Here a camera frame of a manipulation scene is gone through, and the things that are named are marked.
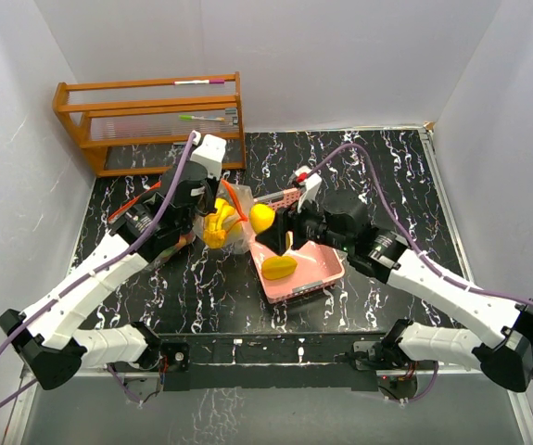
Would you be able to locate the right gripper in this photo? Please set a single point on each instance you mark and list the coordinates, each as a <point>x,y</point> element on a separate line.
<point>286,220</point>

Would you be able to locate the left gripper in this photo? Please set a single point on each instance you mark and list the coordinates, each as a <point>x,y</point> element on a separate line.
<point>212,183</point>

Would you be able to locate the yellow mango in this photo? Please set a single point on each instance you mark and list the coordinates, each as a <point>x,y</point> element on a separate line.
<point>261,217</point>

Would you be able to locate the yellow starfruit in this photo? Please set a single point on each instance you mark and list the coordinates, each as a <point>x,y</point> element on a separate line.
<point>278,267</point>

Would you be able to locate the yellow banana bunch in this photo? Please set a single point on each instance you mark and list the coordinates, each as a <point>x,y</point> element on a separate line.
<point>217,226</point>

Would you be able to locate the clear zip bag orange zipper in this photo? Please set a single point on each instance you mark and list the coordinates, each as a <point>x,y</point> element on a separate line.
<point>171,233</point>

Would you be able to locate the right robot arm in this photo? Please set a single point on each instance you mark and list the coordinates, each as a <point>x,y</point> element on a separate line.
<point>496,337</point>

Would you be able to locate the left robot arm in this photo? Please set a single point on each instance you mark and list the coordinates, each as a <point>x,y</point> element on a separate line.
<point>48,336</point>

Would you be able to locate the pink plastic basket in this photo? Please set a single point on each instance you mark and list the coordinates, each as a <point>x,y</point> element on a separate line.
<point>317,267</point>

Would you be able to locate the green marker pen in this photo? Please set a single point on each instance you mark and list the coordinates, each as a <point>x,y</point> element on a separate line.
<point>200,118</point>

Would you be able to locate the wooden shelf rack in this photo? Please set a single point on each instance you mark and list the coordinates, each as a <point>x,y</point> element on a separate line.
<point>127,127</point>

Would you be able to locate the pink white marker pen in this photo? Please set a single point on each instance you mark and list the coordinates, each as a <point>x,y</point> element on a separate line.
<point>199,82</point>

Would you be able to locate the black base bar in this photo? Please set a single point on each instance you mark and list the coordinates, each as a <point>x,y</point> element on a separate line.
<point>291,360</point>

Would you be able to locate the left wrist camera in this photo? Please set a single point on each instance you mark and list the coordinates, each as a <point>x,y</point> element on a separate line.
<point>210,154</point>

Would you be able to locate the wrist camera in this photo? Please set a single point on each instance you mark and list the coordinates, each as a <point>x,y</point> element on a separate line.
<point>308,182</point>
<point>210,154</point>

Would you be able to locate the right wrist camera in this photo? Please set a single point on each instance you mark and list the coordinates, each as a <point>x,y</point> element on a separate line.
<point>308,182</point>

